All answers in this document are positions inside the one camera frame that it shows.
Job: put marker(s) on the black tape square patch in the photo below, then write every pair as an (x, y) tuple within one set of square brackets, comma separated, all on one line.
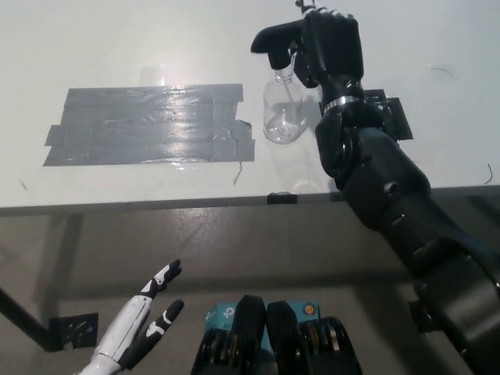
[(394, 113)]

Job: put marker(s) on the black spray trigger lid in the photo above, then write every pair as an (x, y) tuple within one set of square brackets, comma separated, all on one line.
[(277, 39)]

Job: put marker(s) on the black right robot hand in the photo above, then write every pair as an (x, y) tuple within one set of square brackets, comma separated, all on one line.
[(336, 51)]

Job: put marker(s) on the white and black left hand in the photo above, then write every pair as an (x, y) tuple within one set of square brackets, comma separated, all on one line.
[(133, 324)]

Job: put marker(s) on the teal cardboard router box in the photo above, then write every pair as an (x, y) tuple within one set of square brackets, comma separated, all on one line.
[(222, 313)]

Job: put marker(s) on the black floor foot plate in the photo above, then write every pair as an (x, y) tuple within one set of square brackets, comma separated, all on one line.
[(420, 316), (74, 330)]

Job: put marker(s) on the grey duct tape patch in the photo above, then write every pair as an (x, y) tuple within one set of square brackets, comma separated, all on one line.
[(152, 125)]

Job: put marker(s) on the clear plastic spray bottle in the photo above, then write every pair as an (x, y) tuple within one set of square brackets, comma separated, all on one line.
[(283, 113)]

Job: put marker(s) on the small black tape strip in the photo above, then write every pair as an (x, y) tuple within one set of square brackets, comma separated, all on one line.
[(282, 198)]

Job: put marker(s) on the thin black curled thread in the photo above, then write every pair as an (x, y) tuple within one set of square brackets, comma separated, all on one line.
[(490, 175)]

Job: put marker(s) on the black metal table leg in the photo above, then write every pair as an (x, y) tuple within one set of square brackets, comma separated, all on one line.
[(23, 316)]

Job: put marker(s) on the black robot torso blocks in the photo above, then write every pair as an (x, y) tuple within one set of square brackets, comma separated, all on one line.
[(273, 336)]

